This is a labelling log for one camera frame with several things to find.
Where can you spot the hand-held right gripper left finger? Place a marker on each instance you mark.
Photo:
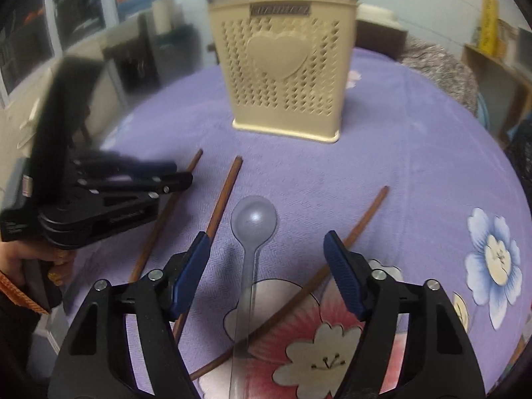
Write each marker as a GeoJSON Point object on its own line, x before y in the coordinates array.
{"type": "Point", "coordinates": [193, 274]}

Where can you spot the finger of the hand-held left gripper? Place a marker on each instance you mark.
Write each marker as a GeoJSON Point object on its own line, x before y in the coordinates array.
{"type": "Point", "coordinates": [153, 167]}
{"type": "Point", "coordinates": [166, 185]}

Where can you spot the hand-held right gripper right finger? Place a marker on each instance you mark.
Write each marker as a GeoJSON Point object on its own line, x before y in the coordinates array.
{"type": "Point", "coordinates": [345, 276]}

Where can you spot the brown wooden chopstick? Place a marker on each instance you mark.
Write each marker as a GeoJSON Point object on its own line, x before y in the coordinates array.
{"type": "Point", "coordinates": [225, 199]}
{"type": "Point", "coordinates": [152, 241]}
{"type": "Point", "coordinates": [368, 214]}

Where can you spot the clear plastic spoon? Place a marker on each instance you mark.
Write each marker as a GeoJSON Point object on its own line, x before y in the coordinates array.
{"type": "Point", "coordinates": [253, 216]}

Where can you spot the beige perforated plastic utensil basket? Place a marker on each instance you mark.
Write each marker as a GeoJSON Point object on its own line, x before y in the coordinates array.
{"type": "Point", "coordinates": [282, 104]}

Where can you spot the person's left forearm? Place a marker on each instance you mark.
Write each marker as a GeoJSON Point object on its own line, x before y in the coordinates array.
{"type": "Point", "coordinates": [16, 341]}

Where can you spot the person's left hand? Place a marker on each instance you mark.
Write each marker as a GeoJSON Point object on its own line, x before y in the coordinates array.
{"type": "Point", "coordinates": [16, 257]}

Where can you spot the sliding window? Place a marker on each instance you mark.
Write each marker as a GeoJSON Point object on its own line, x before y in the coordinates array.
{"type": "Point", "coordinates": [41, 20]}

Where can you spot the purple floral tablecloth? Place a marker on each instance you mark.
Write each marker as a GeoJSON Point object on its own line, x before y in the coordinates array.
{"type": "Point", "coordinates": [415, 153]}

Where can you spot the paper cup stack on dispenser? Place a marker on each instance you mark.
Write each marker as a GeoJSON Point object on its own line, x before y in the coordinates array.
{"type": "Point", "coordinates": [162, 14]}

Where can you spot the chair with floral cover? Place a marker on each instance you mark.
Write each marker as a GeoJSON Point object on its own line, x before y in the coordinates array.
{"type": "Point", "coordinates": [440, 70]}

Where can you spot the wooden sink cabinet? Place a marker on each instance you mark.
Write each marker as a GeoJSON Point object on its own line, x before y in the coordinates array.
{"type": "Point", "coordinates": [382, 37]}

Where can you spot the tall yellow box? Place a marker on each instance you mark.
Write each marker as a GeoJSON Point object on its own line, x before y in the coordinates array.
{"type": "Point", "coordinates": [488, 25]}

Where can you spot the wooden wall shelf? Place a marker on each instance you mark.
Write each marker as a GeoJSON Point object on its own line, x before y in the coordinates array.
{"type": "Point", "coordinates": [490, 70]}

